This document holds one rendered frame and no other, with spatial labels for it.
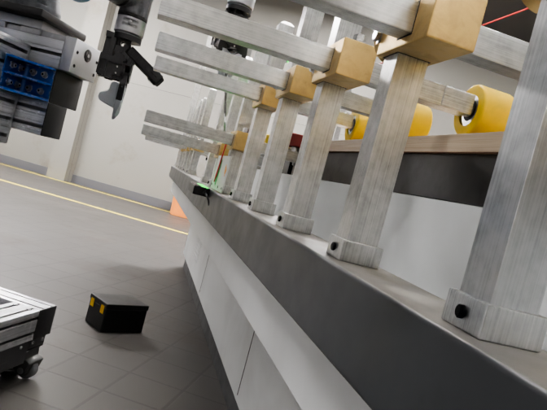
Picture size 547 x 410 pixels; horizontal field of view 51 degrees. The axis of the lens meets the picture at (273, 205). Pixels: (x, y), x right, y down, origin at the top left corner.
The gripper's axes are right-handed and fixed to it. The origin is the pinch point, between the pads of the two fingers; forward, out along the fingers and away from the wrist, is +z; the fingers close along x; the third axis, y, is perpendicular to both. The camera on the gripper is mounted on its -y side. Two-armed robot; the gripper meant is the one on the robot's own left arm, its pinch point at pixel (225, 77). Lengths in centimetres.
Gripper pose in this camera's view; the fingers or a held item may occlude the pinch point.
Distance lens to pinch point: 161.7
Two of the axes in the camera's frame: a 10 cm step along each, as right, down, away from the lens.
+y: -5.3, -1.7, 8.3
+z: -2.6, 9.7, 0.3
